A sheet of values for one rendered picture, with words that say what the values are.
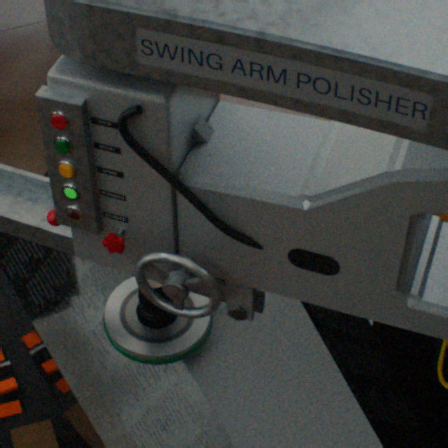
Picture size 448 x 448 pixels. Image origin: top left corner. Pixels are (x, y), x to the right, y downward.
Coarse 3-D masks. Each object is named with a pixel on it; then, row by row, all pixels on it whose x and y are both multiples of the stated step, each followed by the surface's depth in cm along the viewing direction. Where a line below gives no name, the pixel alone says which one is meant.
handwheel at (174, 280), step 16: (144, 256) 153; (160, 256) 151; (176, 256) 150; (144, 272) 156; (160, 272) 154; (176, 272) 155; (192, 272) 150; (208, 272) 151; (144, 288) 158; (176, 288) 154; (192, 288) 154; (208, 288) 152; (160, 304) 160; (176, 304) 159; (208, 304) 156
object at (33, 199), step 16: (0, 176) 187; (16, 176) 185; (32, 176) 183; (0, 192) 186; (16, 192) 186; (32, 192) 186; (48, 192) 185; (0, 208) 184; (16, 208) 184; (32, 208) 184; (48, 208) 184; (0, 224) 179; (16, 224) 177; (32, 224) 175; (48, 224) 181; (32, 240) 179; (48, 240) 177; (64, 240) 175; (224, 288) 168; (256, 304) 168
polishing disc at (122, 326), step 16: (128, 288) 196; (112, 304) 193; (128, 304) 193; (192, 304) 193; (112, 320) 190; (128, 320) 190; (176, 320) 190; (192, 320) 190; (208, 320) 190; (112, 336) 188; (128, 336) 188; (144, 336) 188; (160, 336) 188; (176, 336) 188; (192, 336) 188; (128, 352) 186; (144, 352) 185; (160, 352) 185; (176, 352) 185
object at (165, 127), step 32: (64, 64) 139; (96, 96) 138; (128, 96) 135; (160, 96) 134; (192, 96) 144; (96, 128) 142; (128, 128) 140; (160, 128) 138; (192, 128) 148; (96, 160) 148; (128, 160) 145; (160, 160) 143; (128, 192) 151; (160, 192) 148; (128, 224) 156; (160, 224) 153; (96, 256) 166; (128, 256) 163
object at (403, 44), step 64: (64, 0) 127; (128, 0) 125; (192, 0) 124; (256, 0) 124; (320, 0) 125; (384, 0) 125; (128, 64) 131; (192, 64) 127; (256, 64) 123; (320, 64) 119; (384, 64) 116; (384, 128) 123
